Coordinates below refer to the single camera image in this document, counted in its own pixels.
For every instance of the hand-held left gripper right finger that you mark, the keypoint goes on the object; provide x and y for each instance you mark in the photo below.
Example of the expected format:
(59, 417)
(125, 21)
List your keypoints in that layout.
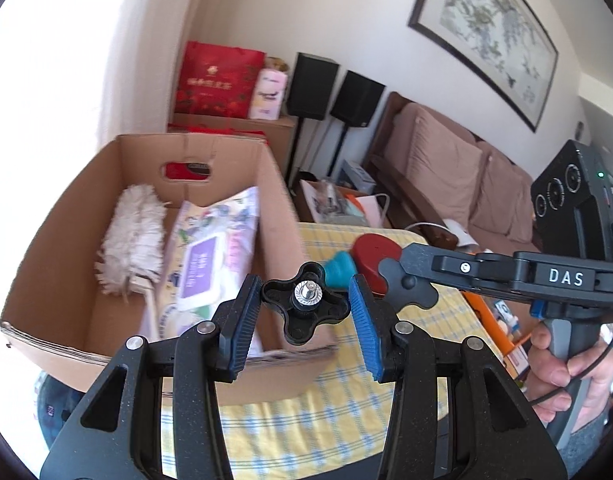
(364, 330)

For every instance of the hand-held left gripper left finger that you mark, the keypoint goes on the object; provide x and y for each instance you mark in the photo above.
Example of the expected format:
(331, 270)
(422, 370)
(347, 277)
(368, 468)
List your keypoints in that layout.
(241, 325)

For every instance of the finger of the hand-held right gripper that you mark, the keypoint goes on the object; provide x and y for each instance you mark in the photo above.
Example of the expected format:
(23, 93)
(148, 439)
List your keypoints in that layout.
(456, 267)

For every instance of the black star knob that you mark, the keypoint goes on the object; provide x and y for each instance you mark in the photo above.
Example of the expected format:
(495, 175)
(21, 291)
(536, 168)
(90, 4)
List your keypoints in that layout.
(306, 305)
(406, 290)

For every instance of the teal collapsible funnel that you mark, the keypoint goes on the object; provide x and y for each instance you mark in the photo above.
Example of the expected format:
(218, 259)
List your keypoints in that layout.
(339, 270)

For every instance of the purple wet wipes pack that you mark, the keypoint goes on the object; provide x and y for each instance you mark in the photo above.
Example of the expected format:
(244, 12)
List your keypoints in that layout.
(206, 245)

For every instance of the white fluffy duster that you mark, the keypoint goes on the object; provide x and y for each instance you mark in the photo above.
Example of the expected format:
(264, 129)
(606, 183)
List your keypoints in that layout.
(131, 240)

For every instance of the cardboard box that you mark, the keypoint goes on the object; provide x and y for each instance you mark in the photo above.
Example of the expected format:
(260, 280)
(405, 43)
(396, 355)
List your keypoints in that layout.
(61, 270)

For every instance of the person's right hand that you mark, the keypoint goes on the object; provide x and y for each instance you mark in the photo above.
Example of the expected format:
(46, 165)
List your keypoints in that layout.
(546, 360)

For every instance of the orange box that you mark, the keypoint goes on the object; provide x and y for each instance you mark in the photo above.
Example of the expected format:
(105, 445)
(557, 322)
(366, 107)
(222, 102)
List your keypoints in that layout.
(491, 325)

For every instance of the yellow plaid tablecloth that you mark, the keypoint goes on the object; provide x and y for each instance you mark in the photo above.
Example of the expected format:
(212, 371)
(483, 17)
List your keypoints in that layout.
(336, 410)

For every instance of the brown sofa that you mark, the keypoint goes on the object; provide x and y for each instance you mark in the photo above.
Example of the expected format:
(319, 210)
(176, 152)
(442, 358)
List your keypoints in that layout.
(436, 170)

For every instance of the open box with papers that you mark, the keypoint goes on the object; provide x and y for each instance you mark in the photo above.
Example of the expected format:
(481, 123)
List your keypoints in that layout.
(331, 205)

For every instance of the small white blue box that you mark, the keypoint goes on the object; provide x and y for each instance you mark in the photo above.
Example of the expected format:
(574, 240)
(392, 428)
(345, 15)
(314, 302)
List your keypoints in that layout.
(356, 172)

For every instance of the brown cardboard carton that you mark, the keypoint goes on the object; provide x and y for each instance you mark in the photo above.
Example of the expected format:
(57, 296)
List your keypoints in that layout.
(281, 135)

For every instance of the black speaker on stand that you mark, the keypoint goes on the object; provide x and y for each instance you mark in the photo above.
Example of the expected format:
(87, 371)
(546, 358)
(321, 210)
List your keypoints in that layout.
(311, 85)
(357, 99)

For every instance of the pink white tissue pack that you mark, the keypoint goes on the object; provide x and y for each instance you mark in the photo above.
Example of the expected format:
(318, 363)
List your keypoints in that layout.
(269, 95)

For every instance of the framed bird painting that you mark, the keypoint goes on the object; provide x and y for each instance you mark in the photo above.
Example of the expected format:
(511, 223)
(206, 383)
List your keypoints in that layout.
(491, 30)

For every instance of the red gift bag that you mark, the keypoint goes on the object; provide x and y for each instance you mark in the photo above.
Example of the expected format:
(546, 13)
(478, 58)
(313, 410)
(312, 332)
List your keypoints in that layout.
(216, 80)

